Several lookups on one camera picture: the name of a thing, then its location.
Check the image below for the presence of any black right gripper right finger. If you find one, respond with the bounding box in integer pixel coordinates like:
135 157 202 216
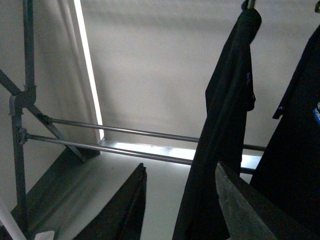
215 161 320 240

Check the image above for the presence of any black printed t-shirt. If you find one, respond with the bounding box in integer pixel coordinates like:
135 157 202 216
250 30 320 232

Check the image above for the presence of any lower steel rack rail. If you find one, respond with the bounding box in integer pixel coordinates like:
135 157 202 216
26 133 256 175

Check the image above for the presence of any brass coloured hanger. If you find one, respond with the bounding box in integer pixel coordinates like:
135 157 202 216
241 0 256 11

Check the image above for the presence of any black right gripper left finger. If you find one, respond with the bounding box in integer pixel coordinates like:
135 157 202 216
75 163 147 240

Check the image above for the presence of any grey metal rack frame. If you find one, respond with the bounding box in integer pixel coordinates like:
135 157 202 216
0 0 87 236

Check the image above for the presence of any white pipe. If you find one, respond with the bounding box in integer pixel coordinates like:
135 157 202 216
0 199 26 240

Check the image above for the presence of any upper steel rack rail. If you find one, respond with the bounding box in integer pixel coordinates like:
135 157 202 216
47 117 267 153

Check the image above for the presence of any steel rack rail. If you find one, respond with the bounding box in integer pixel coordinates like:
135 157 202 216
26 133 256 175
47 117 267 153

